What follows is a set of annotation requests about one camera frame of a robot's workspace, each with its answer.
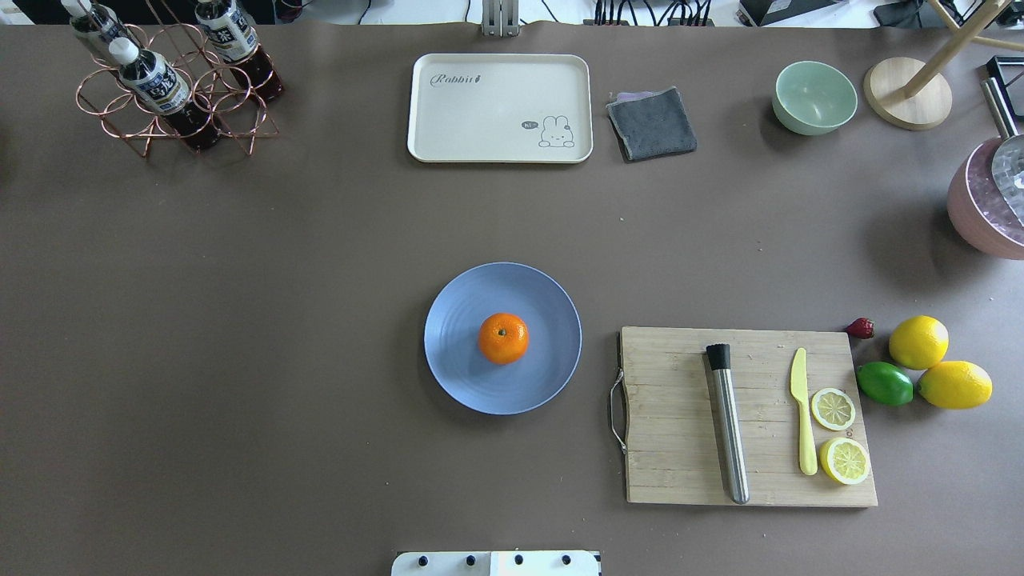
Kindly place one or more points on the orange mandarin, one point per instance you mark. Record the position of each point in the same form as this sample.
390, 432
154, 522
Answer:
503, 338

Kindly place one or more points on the blue plate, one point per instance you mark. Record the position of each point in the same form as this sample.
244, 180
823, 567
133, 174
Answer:
454, 319

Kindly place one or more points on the cream rabbit tray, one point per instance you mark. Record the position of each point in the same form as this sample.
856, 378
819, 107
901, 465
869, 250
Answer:
500, 108

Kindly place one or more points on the grey folded cloth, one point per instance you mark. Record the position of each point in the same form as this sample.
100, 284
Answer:
652, 124

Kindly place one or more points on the wooden cutting board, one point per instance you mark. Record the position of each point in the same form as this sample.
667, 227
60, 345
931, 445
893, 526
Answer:
673, 445

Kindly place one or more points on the steel muddler black tip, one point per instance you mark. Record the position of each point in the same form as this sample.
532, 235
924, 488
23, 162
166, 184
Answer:
719, 357

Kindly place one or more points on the yellow plastic knife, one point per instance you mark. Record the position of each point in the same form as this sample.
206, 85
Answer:
807, 456

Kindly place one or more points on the lemon slice flat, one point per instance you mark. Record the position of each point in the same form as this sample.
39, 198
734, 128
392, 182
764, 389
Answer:
833, 409

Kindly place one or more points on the red strawberry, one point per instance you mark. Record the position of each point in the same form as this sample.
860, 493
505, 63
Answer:
861, 328

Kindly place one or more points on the green bowl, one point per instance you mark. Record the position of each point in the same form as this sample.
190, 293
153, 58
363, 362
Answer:
812, 98

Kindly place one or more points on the lemon half slice thick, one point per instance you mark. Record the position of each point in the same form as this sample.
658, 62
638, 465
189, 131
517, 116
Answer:
845, 461

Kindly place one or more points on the dark drink bottle right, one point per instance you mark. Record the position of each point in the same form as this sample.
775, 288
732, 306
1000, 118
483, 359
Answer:
235, 40

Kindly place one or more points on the dark drink bottle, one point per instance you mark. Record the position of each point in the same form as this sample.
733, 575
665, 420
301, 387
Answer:
160, 88
96, 26
235, 40

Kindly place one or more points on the green lime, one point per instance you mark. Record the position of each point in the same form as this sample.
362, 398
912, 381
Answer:
885, 382

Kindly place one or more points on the yellow lemon upper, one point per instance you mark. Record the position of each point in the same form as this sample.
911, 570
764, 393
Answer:
919, 343

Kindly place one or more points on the yellow lemon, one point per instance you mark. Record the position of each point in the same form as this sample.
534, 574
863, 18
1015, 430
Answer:
956, 385
919, 343

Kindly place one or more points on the dark drink bottle lower left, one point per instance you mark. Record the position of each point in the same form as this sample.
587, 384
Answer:
160, 88

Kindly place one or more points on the wooden cup stand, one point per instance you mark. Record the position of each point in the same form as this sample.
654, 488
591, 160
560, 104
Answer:
913, 95

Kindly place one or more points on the yellow lemon lower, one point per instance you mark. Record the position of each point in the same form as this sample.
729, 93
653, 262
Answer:
956, 385

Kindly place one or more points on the pink bowl with ice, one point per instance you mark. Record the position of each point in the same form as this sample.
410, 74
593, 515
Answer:
977, 209

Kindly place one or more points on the dark drink bottle upper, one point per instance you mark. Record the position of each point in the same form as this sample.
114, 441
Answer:
96, 26

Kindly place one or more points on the metal ice scoop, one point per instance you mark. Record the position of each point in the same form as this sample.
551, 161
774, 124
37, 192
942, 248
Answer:
1007, 164

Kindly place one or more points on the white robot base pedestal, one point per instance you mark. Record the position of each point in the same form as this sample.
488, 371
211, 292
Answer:
498, 562

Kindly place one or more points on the copper wire bottle rack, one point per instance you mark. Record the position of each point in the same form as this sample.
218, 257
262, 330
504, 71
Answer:
199, 77

